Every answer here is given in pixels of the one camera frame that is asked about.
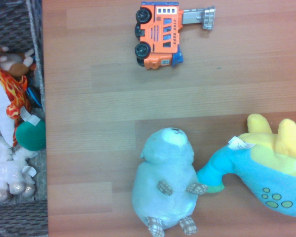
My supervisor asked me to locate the orange toy fire truck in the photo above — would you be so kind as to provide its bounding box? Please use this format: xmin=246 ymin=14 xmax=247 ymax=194
xmin=134 ymin=1 xmax=216 ymax=70

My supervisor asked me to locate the grey woven basket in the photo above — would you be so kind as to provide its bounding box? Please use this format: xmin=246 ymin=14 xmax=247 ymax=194
xmin=0 ymin=0 xmax=49 ymax=237

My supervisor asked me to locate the light blue plush bear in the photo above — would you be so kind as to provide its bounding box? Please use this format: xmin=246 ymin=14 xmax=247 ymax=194
xmin=131 ymin=127 xmax=209 ymax=237

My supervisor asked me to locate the green plush ball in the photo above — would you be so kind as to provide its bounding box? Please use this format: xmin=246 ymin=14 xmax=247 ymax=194
xmin=15 ymin=119 xmax=47 ymax=152

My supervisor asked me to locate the blue yellow plush dinosaur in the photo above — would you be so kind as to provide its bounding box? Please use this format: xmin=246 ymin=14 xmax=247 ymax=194
xmin=196 ymin=113 xmax=296 ymax=218

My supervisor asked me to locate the brown plush animal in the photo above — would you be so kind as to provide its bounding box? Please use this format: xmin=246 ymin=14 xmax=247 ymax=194
xmin=0 ymin=46 xmax=37 ymax=77

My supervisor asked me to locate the white plush with flame pattern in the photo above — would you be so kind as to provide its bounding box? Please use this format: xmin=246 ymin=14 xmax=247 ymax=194
xmin=0 ymin=36 xmax=41 ymax=147

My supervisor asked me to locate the white plush unicorn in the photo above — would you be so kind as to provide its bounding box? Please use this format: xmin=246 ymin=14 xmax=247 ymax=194
xmin=0 ymin=135 xmax=37 ymax=203

